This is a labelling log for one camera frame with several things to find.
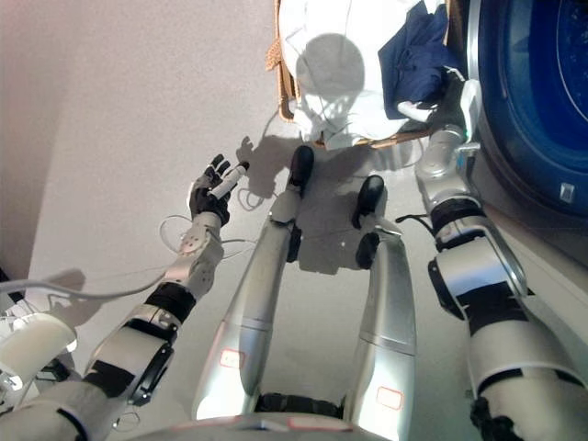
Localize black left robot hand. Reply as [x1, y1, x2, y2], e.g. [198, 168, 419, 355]
[188, 153, 252, 227]

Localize gray front-load washing machine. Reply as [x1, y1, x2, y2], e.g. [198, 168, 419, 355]
[462, 0, 588, 227]

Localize silver right robot leg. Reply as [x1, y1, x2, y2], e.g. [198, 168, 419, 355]
[341, 174, 418, 441]

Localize white clothes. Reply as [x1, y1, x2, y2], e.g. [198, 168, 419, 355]
[277, 0, 443, 151]

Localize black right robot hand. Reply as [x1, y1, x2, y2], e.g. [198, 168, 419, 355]
[396, 65, 482, 135]

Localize gray cable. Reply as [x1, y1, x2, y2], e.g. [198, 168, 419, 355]
[0, 213, 259, 305]

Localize silver robot leg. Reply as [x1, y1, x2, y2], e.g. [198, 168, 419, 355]
[190, 144, 316, 422]
[341, 174, 418, 441]

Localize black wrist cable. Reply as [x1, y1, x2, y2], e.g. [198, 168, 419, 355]
[395, 212, 436, 236]

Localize woven wicker laundry basket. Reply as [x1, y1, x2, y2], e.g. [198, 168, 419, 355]
[265, 0, 466, 151]

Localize navy blue garment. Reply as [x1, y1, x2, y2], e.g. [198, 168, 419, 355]
[377, 3, 461, 121]

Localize silver left robot leg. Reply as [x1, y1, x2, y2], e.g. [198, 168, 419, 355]
[190, 144, 316, 422]

